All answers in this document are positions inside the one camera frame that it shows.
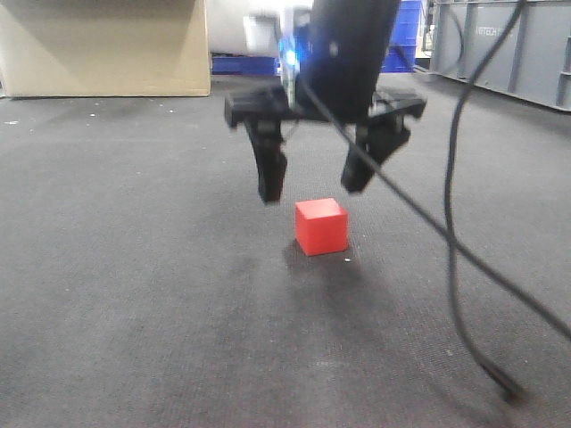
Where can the blue plastic bins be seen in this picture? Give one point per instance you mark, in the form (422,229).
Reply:
(230,54)

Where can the red magnetic cube block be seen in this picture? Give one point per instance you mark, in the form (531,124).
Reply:
(321,226)

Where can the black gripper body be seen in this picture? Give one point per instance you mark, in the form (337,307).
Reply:
(331,53)

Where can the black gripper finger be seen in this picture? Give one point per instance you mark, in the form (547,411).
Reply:
(266,140)
(379,140)

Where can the grey metal container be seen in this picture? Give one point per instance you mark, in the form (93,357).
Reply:
(533,62)

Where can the large cardboard box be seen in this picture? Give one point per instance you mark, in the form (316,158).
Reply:
(104,48)

